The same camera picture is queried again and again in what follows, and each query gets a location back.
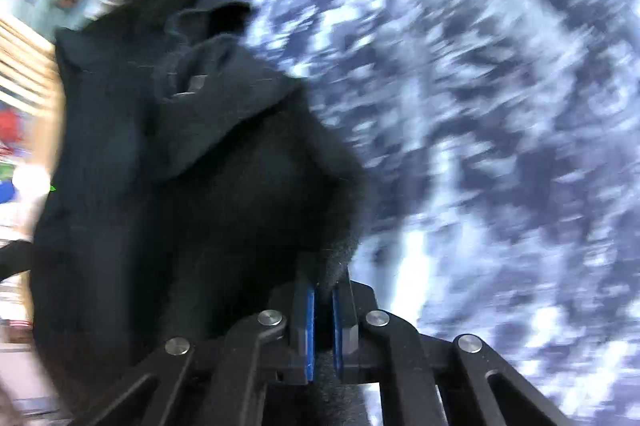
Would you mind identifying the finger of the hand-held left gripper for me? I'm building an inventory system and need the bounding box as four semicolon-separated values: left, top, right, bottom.
0;240;34;283

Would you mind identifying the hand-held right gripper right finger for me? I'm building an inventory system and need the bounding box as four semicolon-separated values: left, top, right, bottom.
331;268;576;426

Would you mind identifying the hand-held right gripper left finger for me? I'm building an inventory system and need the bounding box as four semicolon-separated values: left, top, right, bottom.
75;255;317;426

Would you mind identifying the black fleece garment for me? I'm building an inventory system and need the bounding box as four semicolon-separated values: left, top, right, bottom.
30;0;381;426

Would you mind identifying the blue white patterned blanket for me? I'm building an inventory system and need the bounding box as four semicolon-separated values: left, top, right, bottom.
230;0;640;426

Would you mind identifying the wooden slatted frame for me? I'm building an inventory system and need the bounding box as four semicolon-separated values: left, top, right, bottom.
0;16;63;167

